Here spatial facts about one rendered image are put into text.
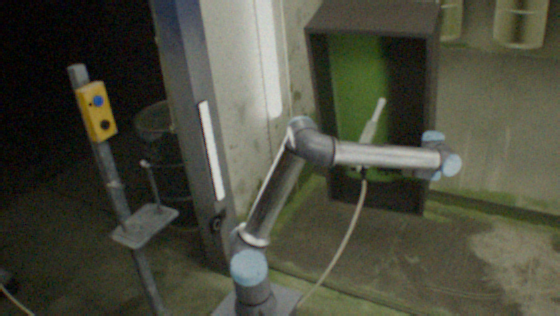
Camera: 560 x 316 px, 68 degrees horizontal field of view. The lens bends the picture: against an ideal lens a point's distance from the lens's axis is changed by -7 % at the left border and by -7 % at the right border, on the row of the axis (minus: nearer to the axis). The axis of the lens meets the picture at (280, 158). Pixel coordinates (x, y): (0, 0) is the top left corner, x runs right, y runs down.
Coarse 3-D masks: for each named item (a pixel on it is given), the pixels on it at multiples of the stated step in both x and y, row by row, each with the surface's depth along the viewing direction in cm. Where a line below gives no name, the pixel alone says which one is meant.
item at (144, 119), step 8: (160, 104) 347; (168, 104) 347; (144, 112) 337; (152, 112) 337; (160, 112) 335; (168, 112) 333; (136, 120) 325; (144, 120) 325; (152, 120) 324; (160, 120) 322; (168, 120) 320; (144, 128) 312; (152, 128) 311; (160, 128) 310; (168, 128) 309
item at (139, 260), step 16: (80, 64) 192; (80, 80) 191; (96, 144) 207; (112, 160) 216; (112, 176) 218; (128, 208) 231; (144, 256) 249; (144, 272) 251; (144, 288) 258; (160, 304) 268
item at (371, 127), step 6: (378, 102) 221; (384, 102) 219; (378, 108) 216; (378, 114) 214; (372, 120) 211; (366, 126) 208; (372, 126) 207; (366, 132) 205; (372, 132) 204; (366, 138) 202; (372, 138) 206; (354, 168) 192; (360, 168) 194; (366, 168) 207; (360, 174) 211; (366, 174) 210
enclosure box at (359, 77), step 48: (336, 0) 227; (384, 0) 218; (432, 0) 209; (336, 48) 249; (384, 48) 237; (432, 48) 190; (336, 96) 271; (384, 96) 258; (432, 96) 217; (336, 192) 290; (384, 192) 283
